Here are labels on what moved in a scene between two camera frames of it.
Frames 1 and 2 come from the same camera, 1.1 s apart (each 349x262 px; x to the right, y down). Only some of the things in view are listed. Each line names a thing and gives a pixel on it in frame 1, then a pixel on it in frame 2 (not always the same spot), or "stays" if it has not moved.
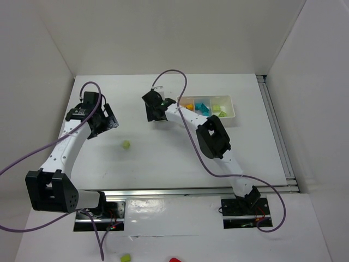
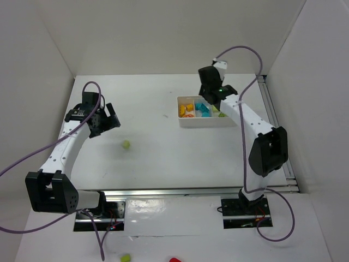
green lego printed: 222,114 stays
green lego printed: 216,108 stays
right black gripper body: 152,111 to 206,94
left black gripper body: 109,120 stays
